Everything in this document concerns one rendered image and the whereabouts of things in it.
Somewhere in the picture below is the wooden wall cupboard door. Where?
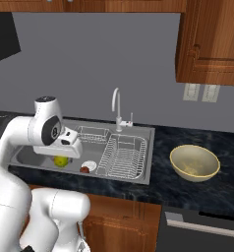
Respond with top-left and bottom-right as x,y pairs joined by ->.
175,0 -> 234,88

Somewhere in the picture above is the large wire dish rack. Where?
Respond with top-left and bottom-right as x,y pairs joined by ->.
95,133 -> 148,180

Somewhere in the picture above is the yellow-green pear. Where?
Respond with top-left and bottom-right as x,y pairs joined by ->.
53,156 -> 70,168

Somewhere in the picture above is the stainless steel sink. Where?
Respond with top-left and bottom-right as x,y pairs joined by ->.
9,118 -> 156,186

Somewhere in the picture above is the beige bowl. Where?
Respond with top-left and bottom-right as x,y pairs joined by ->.
169,144 -> 221,183

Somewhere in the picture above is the white wall socket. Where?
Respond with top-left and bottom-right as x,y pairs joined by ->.
183,83 -> 201,102
201,84 -> 221,103

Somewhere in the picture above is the silver tap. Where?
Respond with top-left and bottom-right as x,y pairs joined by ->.
111,87 -> 135,133

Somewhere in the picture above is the wooden wall cupboard run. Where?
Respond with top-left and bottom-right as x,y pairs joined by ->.
0,0 -> 188,14

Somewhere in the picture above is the wooden base cupboard door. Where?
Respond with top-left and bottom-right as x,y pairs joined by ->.
22,184 -> 163,252

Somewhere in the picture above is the black dishwasher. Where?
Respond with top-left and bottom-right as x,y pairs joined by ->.
154,205 -> 234,252

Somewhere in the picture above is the small wire basket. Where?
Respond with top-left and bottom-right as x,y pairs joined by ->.
75,125 -> 111,145

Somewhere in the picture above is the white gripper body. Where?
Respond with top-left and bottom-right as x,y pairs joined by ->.
32,138 -> 84,159

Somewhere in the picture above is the silver dishwasher handle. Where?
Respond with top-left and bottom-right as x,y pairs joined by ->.
164,211 -> 234,239

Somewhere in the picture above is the black extractor hood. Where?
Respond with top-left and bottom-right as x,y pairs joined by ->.
0,12 -> 22,65

